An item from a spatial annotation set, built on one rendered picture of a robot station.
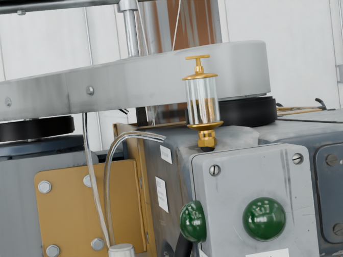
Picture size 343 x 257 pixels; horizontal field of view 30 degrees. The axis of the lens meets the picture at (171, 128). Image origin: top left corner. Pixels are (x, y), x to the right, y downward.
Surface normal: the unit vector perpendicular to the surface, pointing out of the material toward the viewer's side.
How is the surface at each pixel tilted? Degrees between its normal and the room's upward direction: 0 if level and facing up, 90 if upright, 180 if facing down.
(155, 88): 90
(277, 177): 90
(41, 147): 90
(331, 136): 56
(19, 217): 90
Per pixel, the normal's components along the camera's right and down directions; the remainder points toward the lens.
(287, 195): 0.18, 0.03
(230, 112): -0.08, 0.06
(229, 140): -0.04, -0.90
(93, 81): -0.65, 0.11
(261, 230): -0.21, 0.33
